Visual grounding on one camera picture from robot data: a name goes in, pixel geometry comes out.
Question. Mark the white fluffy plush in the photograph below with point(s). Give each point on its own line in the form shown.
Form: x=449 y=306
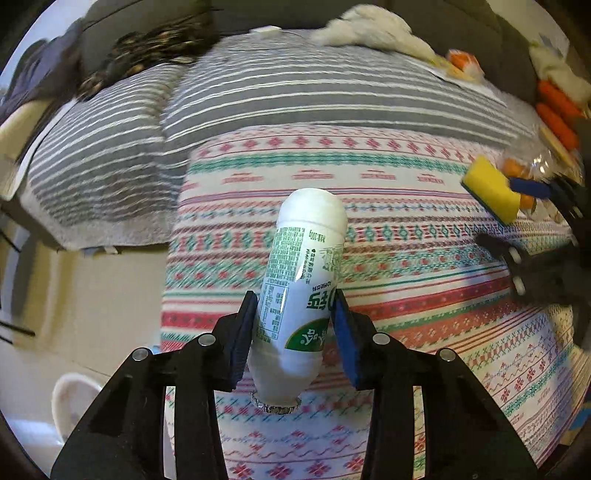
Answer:
x=558 y=69

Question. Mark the orange white packet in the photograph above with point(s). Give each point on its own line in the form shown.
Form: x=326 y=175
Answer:
x=461 y=60

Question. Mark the white bottle green label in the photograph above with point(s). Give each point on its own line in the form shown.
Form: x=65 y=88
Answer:
x=300 y=277

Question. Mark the colourful patterned blanket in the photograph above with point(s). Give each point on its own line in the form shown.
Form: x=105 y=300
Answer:
x=415 y=277

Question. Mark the purple jacket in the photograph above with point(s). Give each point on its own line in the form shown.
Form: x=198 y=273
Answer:
x=41 y=69

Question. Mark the orange mandarin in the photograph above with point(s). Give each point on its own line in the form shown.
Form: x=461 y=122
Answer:
x=526 y=201
x=511 y=167

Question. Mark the dark patterned cloth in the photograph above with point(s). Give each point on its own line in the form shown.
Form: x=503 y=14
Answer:
x=152 y=44

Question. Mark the cream dotted pillow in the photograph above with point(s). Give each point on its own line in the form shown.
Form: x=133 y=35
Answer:
x=18 y=129

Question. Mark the green yellow sponge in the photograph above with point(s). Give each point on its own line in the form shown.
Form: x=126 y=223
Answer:
x=489 y=184

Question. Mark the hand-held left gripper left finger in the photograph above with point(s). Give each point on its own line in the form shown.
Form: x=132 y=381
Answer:
x=244 y=332

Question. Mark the white round container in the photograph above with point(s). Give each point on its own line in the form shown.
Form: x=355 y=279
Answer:
x=69 y=401

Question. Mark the white plush toy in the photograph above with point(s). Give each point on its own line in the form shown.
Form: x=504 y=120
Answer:
x=369 y=27

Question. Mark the grey sofa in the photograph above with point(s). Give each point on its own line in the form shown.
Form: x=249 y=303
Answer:
x=508 y=46

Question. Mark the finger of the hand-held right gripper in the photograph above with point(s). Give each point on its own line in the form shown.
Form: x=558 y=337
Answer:
x=505 y=254
x=531 y=188

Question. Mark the orange carrot plush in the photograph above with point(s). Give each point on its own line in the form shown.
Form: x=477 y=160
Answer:
x=558 y=97
x=556 y=124

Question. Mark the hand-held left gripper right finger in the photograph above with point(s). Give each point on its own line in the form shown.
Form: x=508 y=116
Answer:
x=346 y=341

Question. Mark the white charger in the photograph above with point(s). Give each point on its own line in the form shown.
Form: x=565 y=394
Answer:
x=265 y=30

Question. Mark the grey striped blanket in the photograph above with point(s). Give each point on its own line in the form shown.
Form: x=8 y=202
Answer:
x=323 y=92

